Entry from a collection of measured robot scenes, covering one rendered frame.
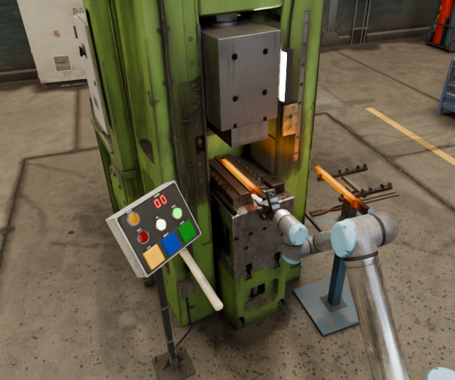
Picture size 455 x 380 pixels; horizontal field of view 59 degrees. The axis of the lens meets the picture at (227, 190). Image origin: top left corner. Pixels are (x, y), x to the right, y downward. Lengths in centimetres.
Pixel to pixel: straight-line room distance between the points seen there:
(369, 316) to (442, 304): 172
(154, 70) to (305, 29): 77
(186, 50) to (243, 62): 25
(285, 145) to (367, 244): 103
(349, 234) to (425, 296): 183
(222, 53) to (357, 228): 87
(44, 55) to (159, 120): 539
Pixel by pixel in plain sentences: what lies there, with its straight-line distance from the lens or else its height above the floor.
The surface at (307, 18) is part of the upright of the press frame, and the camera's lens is 210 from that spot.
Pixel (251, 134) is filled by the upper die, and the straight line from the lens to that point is 192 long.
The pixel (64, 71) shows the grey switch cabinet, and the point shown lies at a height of 26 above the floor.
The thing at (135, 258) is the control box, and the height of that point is 103.
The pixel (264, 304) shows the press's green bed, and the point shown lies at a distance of 264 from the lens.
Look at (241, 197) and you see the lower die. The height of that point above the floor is 98.
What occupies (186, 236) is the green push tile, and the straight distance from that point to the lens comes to 180.
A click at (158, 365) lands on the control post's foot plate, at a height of 1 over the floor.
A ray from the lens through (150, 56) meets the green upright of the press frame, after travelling 176.
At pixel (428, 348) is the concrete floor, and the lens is 284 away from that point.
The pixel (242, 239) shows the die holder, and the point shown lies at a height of 75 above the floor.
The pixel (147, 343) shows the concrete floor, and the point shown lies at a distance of 270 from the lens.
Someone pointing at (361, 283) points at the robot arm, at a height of 117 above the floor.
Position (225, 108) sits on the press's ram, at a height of 147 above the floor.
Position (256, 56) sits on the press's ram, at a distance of 180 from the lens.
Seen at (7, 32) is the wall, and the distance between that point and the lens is 780.
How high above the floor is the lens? 214
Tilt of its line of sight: 33 degrees down
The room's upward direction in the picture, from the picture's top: 2 degrees counter-clockwise
